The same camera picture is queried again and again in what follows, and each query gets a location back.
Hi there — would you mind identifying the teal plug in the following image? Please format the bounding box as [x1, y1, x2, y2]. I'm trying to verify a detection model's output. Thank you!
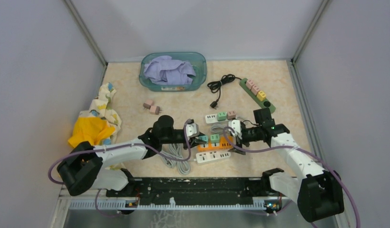
[198, 135, 209, 144]

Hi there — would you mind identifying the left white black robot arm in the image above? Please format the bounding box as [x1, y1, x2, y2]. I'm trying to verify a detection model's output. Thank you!
[52, 115, 202, 197]

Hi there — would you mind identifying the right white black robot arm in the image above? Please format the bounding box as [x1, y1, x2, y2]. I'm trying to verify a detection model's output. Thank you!
[223, 108, 344, 222]

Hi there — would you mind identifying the green plug on orange strip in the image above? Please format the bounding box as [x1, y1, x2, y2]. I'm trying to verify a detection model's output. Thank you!
[210, 134, 220, 143]

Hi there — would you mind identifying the pink plug on small strip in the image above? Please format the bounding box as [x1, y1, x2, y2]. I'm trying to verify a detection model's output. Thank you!
[226, 110, 236, 120]

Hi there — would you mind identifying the green plug on small strip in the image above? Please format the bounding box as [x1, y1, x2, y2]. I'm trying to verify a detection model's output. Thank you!
[216, 112, 227, 122]

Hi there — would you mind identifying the yellow plug on green strip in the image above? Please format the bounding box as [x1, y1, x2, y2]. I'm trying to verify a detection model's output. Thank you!
[256, 90, 266, 102]

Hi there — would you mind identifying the pink plug on green strip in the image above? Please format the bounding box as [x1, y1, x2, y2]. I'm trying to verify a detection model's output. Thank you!
[245, 79, 254, 90]

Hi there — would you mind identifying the orange power strip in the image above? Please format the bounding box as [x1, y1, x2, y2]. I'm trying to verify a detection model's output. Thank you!
[196, 137, 233, 152]

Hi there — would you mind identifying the small white power strip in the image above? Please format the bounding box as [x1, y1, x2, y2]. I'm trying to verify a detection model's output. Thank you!
[205, 113, 229, 124]

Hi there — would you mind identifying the green power strip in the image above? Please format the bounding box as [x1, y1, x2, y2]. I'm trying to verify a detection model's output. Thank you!
[239, 78, 276, 114]

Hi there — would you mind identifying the lavender crumpled cloth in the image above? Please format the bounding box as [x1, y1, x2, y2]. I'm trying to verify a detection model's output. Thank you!
[143, 56, 196, 86]

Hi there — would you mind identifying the teal plastic basin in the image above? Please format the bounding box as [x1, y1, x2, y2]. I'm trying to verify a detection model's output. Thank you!
[138, 52, 207, 92]

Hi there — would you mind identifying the patterned cream cloth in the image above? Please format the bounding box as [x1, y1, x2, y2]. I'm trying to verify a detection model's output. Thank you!
[78, 83, 123, 171]

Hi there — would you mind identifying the yellow cloth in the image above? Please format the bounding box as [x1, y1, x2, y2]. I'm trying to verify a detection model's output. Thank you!
[68, 117, 116, 149]

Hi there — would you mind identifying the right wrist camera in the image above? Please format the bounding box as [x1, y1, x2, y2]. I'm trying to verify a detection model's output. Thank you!
[228, 119, 242, 139]

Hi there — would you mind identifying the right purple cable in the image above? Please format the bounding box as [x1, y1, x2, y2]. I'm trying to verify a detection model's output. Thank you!
[223, 126, 361, 228]

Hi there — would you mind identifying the purple cable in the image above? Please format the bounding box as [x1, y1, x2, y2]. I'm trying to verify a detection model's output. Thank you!
[48, 119, 195, 219]
[223, 126, 361, 228]

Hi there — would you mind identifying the grey cord of small strip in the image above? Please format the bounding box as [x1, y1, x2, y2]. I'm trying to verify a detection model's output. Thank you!
[210, 123, 227, 134]

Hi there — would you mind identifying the grey coiled power cord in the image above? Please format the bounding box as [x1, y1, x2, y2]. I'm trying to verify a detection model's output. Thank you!
[158, 143, 199, 176]

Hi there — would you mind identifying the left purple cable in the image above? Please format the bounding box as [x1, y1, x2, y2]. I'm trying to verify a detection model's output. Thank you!
[48, 119, 195, 219]

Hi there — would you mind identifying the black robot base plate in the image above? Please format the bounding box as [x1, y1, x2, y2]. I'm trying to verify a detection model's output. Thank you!
[106, 177, 280, 206]

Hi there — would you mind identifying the black coiled cable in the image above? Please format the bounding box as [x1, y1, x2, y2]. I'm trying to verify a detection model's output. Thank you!
[207, 74, 243, 110]

